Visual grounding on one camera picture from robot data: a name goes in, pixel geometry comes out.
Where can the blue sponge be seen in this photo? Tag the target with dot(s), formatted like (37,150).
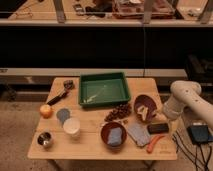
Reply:
(115,137)

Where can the red bowl with sponge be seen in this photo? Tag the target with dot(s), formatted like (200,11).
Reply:
(106,130)

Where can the grey rectangular eraser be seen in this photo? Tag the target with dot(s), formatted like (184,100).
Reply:
(139,134)

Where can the bunch of dark grapes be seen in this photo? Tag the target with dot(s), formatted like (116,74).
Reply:
(119,112)

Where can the grey round lid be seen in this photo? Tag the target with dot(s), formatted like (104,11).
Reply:
(62,115)

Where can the dark red bowl with banana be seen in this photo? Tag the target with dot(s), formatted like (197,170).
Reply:
(149,103)

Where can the black phone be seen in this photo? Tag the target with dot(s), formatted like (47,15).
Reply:
(158,128)

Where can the green plastic tray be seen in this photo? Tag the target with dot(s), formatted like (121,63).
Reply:
(101,90)

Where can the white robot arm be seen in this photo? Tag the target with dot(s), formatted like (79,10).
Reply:
(187,93)

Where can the small steel cup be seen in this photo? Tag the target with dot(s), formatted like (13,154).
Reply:
(45,139)

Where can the yellow banana piece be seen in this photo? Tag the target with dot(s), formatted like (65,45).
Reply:
(143,112)

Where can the orange fruit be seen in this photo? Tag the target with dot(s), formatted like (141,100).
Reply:
(46,111)

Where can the black floor box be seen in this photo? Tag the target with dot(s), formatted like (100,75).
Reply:
(199,134)

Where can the black handled can opener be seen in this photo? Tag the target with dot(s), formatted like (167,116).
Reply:
(68,85)

